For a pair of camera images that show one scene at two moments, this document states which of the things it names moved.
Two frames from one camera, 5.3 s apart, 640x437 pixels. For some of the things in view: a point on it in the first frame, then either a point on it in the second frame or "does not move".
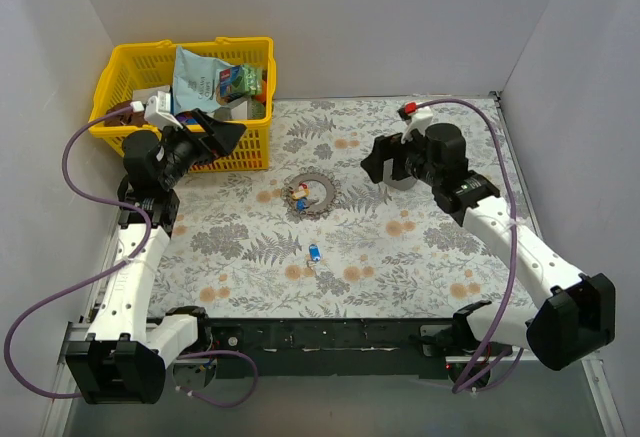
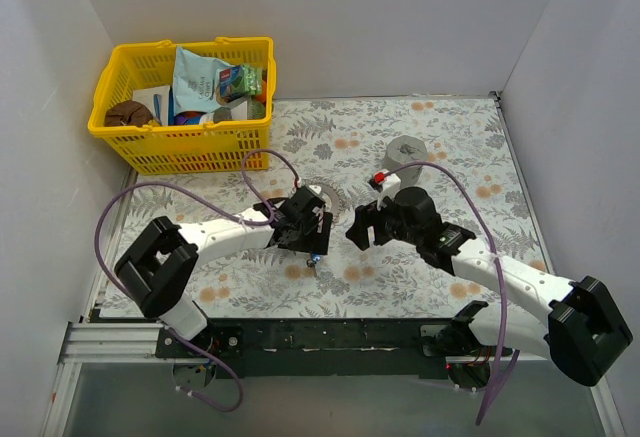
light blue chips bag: [195, 82] does not move
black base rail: [286, 347] does not move
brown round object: [126, 117] does not move
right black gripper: [395, 158] to [378, 230]
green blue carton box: [241, 80] does not move
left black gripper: [203, 138] to [310, 237]
